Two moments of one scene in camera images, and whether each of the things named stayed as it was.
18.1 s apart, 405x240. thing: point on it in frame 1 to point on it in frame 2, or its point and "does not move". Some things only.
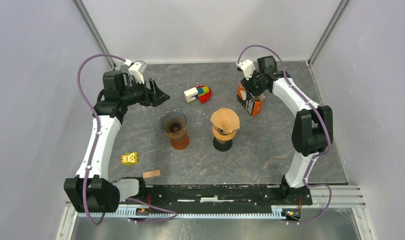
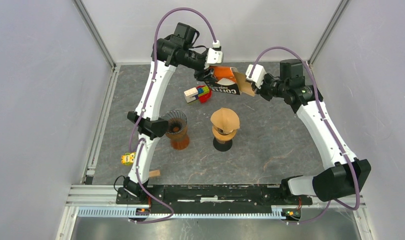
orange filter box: [253, 104] to [223, 80]
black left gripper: [160, 97] to [201, 75]
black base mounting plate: [220, 197] does not move
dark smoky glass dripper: [173, 122] does not move
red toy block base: [205, 98] does not move
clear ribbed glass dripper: [221, 131] does not move
